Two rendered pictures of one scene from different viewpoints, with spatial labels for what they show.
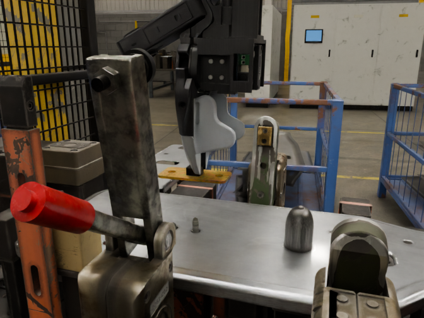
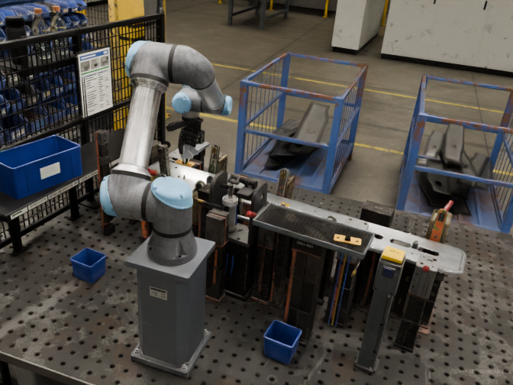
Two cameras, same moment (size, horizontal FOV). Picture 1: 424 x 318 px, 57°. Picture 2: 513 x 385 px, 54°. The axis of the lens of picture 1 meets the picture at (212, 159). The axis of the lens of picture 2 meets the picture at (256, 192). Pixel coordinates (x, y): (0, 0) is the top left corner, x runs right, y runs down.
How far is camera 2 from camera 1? 175 cm
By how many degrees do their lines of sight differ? 13
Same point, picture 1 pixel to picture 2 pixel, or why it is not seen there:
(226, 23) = (191, 128)
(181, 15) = (181, 124)
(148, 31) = (173, 126)
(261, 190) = (211, 168)
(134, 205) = (164, 171)
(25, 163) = not seen: hidden behind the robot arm
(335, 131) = (336, 121)
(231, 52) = (191, 137)
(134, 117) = (165, 156)
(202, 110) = (185, 148)
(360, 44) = not seen: outside the picture
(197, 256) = not seen: hidden behind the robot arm
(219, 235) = (190, 180)
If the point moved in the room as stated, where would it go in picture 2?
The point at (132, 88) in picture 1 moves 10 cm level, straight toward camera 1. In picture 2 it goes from (165, 151) to (162, 162)
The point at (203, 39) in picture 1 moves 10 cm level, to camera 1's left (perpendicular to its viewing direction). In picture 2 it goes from (185, 133) to (161, 130)
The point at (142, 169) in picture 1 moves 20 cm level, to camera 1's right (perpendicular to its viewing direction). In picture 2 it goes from (166, 165) to (215, 171)
